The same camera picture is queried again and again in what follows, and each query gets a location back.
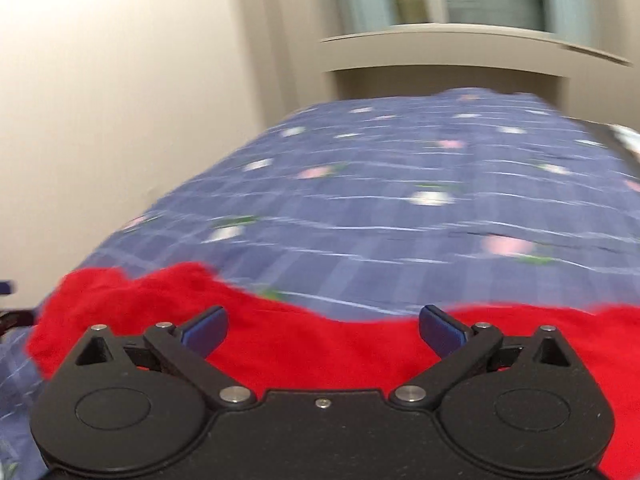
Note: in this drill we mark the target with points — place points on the beige window sill shelf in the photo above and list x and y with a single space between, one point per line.
450 42

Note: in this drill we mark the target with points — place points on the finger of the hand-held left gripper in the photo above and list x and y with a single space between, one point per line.
5 287
17 321

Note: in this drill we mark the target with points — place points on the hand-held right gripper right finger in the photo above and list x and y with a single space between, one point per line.
440 331

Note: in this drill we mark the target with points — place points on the red pants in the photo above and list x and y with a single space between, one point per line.
320 350

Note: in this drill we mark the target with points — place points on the blue checked floral blanket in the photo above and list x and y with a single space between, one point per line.
380 190

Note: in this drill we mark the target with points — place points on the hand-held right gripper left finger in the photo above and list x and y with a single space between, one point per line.
206 331

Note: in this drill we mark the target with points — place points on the white floral pillow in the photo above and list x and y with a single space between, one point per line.
625 140

